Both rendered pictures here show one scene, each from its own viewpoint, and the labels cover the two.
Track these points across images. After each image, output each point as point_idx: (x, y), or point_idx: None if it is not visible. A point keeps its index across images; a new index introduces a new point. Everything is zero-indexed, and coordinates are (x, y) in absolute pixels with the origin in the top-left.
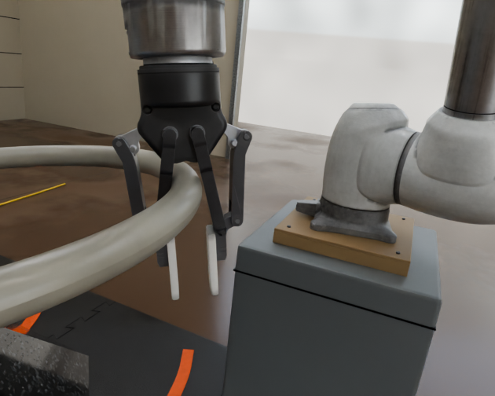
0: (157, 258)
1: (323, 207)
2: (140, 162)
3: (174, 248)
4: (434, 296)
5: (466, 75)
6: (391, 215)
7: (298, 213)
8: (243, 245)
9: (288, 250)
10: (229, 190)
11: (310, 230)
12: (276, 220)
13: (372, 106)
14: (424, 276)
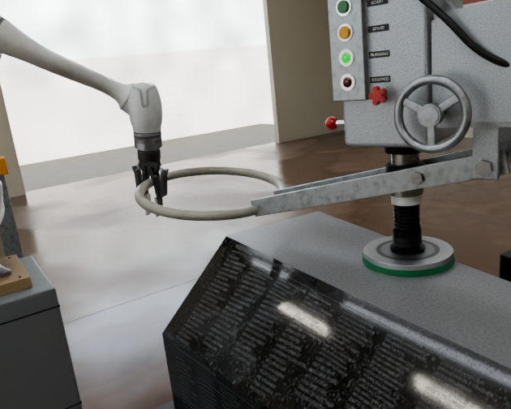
0: (162, 203)
1: None
2: (143, 193)
3: None
4: (30, 256)
5: None
6: None
7: None
8: (53, 286)
9: (36, 281)
10: (139, 184)
11: (14, 273)
12: None
13: None
14: None
